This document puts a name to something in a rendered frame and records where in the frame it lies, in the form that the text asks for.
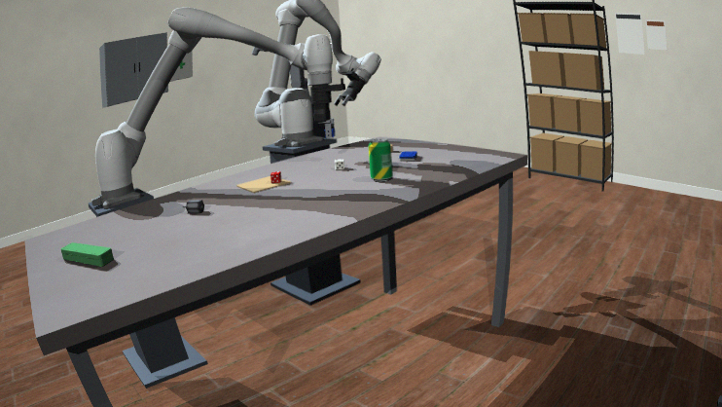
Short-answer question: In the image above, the beige flat mat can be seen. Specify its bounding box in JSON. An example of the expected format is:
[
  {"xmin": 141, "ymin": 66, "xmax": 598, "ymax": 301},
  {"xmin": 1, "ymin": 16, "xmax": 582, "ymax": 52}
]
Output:
[{"xmin": 236, "ymin": 176, "xmax": 291, "ymax": 193}]

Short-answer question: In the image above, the green soda can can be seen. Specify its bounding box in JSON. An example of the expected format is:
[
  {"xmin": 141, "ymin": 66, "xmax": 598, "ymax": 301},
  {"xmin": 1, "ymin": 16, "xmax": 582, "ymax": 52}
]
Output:
[{"xmin": 368, "ymin": 138, "xmax": 393, "ymax": 182}]

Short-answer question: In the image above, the green rectangular box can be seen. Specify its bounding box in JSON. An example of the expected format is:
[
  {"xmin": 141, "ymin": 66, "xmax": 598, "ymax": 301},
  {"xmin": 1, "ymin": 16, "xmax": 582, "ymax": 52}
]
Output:
[{"xmin": 61, "ymin": 242, "xmax": 114, "ymax": 267}]

